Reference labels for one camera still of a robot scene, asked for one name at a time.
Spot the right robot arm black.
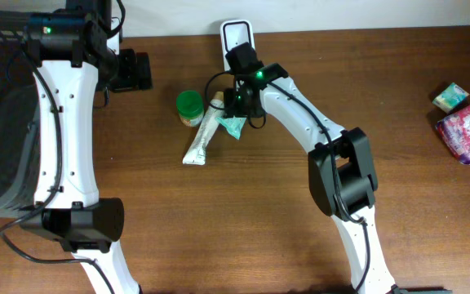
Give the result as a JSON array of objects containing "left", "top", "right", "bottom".
[{"left": 225, "top": 42, "right": 397, "bottom": 293}]

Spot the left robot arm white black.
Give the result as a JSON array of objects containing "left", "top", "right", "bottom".
[{"left": 15, "top": 1, "right": 152, "bottom": 293}]

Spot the white tube package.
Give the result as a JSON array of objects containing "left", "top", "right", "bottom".
[{"left": 182, "top": 91, "right": 225, "bottom": 166}]

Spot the grey plastic basket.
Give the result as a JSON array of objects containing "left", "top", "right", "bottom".
[{"left": 0, "top": 11, "right": 40, "bottom": 218}]

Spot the teal pouch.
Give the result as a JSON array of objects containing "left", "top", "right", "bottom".
[{"left": 215, "top": 117, "right": 246, "bottom": 140}]

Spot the green lid jar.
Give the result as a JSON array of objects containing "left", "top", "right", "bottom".
[{"left": 176, "top": 91, "right": 205, "bottom": 127}]

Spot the green white pocket tissue pack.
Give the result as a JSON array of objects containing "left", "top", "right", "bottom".
[{"left": 432, "top": 82, "right": 469, "bottom": 114}]

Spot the white barcode scanner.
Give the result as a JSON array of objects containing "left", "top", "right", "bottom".
[{"left": 219, "top": 20, "right": 255, "bottom": 71}]

